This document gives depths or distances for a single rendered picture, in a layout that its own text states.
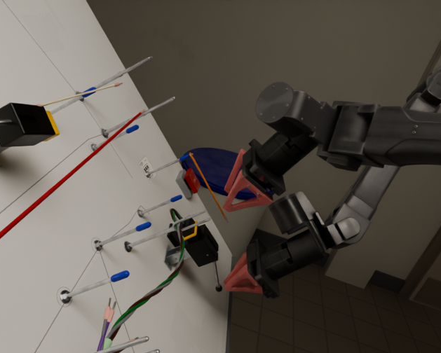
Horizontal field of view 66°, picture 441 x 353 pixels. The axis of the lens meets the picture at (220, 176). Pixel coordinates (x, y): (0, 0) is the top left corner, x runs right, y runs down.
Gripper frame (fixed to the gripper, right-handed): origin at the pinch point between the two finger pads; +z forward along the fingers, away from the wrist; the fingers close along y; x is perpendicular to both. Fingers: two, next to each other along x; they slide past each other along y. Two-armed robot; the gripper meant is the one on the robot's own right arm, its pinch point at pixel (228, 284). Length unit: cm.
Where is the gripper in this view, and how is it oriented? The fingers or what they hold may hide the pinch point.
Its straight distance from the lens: 70.8
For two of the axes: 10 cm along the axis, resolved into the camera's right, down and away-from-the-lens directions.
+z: -8.1, 4.9, 3.2
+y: -0.3, 5.0, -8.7
